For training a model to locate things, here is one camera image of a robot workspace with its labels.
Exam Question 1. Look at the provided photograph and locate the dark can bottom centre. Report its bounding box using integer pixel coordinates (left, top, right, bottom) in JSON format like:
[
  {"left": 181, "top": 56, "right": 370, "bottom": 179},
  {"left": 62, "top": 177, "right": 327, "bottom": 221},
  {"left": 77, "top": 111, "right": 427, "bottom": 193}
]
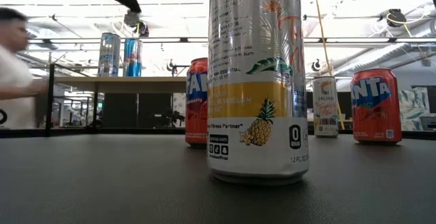
[{"left": 206, "top": 0, "right": 310, "bottom": 187}]

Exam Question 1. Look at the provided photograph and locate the yellow cable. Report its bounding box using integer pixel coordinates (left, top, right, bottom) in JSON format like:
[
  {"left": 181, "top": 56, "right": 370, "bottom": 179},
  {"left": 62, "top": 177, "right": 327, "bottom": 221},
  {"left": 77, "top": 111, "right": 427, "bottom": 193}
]
[{"left": 311, "top": 0, "right": 345, "bottom": 131}]

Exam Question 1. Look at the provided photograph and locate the leaf-patterned wall hanging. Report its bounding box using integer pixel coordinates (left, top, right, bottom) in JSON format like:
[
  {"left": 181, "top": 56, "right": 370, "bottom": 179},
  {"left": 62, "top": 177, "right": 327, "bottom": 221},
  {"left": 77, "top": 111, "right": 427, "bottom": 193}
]
[{"left": 399, "top": 86, "right": 431, "bottom": 132}]

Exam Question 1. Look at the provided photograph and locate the person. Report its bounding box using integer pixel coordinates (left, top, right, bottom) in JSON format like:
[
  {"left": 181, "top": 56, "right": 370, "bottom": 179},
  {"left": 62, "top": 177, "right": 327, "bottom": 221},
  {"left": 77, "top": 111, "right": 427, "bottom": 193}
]
[{"left": 0, "top": 6, "right": 50, "bottom": 129}]

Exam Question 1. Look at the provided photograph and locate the blue silver Red Bull can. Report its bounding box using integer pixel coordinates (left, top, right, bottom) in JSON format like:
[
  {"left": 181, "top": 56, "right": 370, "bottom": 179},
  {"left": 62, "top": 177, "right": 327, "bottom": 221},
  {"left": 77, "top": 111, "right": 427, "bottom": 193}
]
[{"left": 122, "top": 37, "right": 143, "bottom": 78}]

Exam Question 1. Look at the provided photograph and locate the black partition panel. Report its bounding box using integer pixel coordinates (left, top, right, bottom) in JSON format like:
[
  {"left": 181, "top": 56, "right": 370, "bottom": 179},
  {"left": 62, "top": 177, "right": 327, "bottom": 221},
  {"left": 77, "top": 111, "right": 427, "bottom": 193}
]
[{"left": 102, "top": 93, "right": 173, "bottom": 129}]

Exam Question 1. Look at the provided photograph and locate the red Fanta can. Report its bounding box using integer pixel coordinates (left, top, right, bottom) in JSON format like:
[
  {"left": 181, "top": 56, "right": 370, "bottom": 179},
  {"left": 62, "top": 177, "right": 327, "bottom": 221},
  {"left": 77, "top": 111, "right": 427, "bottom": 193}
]
[
  {"left": 349, "top": 67, "right": 403, "bottom": 146},
  {"left": 185, "top": 57, "right": 209, "bottom": 149}
]

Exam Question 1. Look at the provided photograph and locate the silver blue Celsius can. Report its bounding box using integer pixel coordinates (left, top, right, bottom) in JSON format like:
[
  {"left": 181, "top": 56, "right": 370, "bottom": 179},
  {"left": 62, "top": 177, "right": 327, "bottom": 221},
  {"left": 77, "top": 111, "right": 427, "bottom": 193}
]
[{"left": 97, "top": 32, "right": 122, "bottom": 78}]

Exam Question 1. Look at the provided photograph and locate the wooden shelf black frame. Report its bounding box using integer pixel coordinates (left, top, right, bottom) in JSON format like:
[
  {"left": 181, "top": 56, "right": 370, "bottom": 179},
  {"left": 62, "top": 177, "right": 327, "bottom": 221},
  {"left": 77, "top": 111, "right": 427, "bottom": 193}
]
[{"left": 46, "top": 63, "right": 187, "bottom": 137}]

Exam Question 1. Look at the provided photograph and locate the white Celsius tropical can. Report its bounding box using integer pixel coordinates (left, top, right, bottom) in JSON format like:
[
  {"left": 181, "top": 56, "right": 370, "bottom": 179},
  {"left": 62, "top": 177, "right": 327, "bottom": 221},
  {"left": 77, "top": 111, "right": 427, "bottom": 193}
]
[{"left": 312, "top": 76, "right": 340, "bottom": 139}]

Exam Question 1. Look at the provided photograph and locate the black table frame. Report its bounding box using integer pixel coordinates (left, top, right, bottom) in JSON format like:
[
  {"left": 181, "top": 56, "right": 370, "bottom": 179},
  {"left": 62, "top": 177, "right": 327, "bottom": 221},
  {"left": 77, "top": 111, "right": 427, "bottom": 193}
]
[{"left": 0, "top": 125, "right": 436, "bottom": 140}]

